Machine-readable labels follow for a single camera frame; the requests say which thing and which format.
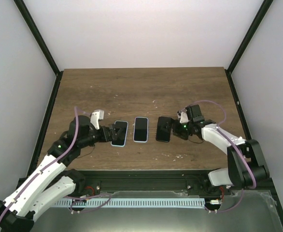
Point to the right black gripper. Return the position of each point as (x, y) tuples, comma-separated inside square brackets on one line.
[(176, 130)]

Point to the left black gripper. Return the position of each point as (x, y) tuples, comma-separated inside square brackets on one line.
[(105, 130)]

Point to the black phone case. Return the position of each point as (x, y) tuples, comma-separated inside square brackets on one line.
[(163, 129)]

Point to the light blue phone case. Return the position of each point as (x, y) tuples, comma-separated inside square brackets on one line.
[(141, 130), (119, 133)]

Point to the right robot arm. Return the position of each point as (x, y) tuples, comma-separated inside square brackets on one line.
[(246, 165)]

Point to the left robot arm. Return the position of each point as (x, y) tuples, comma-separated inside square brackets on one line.
[(25, 205)]

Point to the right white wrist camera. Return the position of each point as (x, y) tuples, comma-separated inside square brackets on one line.
[(182, 116)]

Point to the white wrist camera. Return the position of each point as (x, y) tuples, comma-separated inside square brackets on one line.
[(182, 116), (96, 117)]

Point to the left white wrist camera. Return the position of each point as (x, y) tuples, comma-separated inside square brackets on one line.
[(96, 117)]

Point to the black aluminium front rail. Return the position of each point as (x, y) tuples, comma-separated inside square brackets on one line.
[(196, 182)]

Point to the light blue slotted cable duct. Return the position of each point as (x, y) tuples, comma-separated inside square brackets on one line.
[(135, 203)]

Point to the left black frame post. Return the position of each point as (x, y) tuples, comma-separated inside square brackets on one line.
[(20, 4)]

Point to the black frame post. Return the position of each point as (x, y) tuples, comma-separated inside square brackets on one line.
[(20, 4), (263, 9)]

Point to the right black frame post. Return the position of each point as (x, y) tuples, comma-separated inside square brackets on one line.
[(263, 9)]

